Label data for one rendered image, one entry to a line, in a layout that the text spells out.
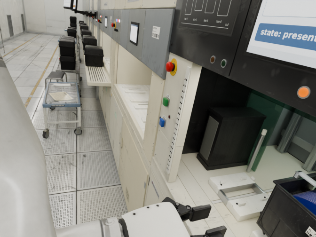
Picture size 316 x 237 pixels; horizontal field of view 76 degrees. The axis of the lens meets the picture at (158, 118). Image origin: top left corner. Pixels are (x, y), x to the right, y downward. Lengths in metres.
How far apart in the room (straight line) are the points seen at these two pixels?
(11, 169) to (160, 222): 0.23
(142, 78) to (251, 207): 1.75
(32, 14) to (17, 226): 13.98
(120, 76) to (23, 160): 2.03
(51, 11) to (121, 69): 11.94
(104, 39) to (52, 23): 10.46
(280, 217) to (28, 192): 0.67
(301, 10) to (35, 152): 0.45
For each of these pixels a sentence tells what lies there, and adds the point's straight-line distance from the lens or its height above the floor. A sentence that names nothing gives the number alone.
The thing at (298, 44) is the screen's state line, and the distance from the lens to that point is 0.43.
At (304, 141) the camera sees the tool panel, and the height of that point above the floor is 1.00.
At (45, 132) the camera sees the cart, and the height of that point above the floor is 0.09.
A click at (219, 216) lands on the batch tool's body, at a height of 0.87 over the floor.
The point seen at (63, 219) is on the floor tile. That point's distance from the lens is 1.94.
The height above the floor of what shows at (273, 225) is 0.99.
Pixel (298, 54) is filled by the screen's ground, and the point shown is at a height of 1.49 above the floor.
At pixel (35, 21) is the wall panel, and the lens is 14.14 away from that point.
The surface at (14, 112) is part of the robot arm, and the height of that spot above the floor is 1.39.
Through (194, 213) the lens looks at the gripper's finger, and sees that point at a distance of 0.41.
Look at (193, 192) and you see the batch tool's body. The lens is 0.94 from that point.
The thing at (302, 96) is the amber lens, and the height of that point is 1.42.
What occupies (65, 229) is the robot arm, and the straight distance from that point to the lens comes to 0.35.
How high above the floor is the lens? 1.50
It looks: 25 degrees down
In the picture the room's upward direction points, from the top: 9 degrees clockwise
